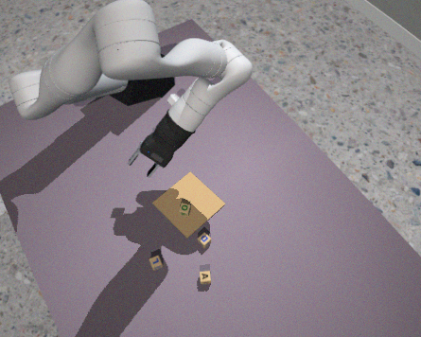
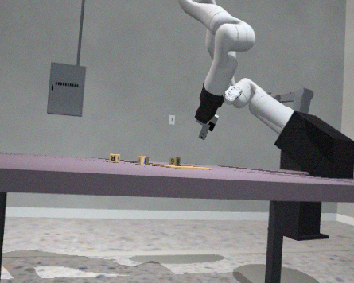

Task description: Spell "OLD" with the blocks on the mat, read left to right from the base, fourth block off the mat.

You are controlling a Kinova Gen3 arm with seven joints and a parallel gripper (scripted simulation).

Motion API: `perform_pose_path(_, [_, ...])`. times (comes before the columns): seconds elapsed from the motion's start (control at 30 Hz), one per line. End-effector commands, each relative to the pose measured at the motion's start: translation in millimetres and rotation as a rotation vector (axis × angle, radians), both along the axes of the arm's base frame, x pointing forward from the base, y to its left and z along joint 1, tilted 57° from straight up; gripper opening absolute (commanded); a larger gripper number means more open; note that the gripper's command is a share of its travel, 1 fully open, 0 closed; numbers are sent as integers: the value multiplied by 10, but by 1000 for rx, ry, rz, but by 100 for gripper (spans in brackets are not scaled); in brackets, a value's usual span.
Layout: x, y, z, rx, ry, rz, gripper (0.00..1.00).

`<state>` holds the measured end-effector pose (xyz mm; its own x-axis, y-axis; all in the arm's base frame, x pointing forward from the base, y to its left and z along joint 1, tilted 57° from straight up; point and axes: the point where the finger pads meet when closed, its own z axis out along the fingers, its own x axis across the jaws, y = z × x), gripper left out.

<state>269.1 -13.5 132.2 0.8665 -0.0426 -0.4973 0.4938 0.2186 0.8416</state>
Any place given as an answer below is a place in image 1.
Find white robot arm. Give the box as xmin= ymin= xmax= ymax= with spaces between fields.
xmin=9 ymin=0 xmax=253 ymax=120

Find tan flat mat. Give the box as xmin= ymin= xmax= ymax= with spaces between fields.
xmin=153 ymin=172 xmax=225 ymax=238

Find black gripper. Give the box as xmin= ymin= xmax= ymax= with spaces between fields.
xmin=128 ymin=94 xmax=206 ymax=177

